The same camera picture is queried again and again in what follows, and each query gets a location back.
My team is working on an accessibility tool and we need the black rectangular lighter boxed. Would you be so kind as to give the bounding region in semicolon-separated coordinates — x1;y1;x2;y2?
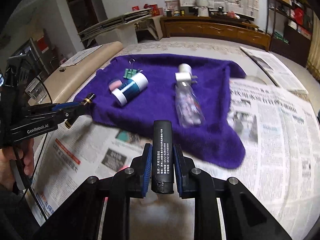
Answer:
151;120;174;194

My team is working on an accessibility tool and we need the clear candy bottle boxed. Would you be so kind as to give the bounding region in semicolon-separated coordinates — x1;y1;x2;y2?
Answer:
175;81;204;128

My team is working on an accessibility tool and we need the white and teal tube bottle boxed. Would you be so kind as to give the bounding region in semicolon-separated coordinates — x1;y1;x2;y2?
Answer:
112;73;149;106

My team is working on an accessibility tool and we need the person's left hand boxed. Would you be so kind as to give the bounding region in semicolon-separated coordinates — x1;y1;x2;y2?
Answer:
1;138;34;191

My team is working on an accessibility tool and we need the beige sofa armrest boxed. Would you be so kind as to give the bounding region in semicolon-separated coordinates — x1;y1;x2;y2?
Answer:
42;41;123;103

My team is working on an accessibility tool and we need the newspaper under left side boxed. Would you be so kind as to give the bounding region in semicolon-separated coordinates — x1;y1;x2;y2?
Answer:
27;115;149;225

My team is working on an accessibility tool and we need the purple towel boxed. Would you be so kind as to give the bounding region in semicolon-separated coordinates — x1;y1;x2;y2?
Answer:
75;54;246;169

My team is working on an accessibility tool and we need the white paper on armrest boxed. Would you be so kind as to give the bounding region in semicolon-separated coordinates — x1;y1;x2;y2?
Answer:
60;45;102;68

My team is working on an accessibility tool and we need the folded grey rack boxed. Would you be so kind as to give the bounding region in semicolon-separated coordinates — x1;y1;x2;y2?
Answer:
78;8;152;42

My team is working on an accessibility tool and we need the green binder clip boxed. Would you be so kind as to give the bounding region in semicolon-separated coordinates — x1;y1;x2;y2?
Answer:
123;59;143;79

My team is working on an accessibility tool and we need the white charger plug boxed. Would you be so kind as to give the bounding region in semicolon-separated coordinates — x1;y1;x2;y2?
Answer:
175;72;197;84

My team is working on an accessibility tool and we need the white tape roll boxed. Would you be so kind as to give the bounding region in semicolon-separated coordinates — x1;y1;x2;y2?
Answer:
178;63;192;74

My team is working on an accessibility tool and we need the large spread newspaper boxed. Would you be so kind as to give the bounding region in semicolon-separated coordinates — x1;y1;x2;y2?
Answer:
200;79;319;239

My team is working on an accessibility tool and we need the folded newspaper far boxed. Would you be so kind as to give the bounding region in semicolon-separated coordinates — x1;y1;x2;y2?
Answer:
240;46;308;95

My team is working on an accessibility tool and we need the wooden tv cabinet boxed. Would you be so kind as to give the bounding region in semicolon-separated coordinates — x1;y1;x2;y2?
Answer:
160;16;271;51

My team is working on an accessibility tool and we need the beige curtain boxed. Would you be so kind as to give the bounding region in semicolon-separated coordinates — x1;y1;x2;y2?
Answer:
306;13;320;82

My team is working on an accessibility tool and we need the dark shelving unit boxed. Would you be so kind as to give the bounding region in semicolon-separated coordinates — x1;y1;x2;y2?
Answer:
266;0;315;67

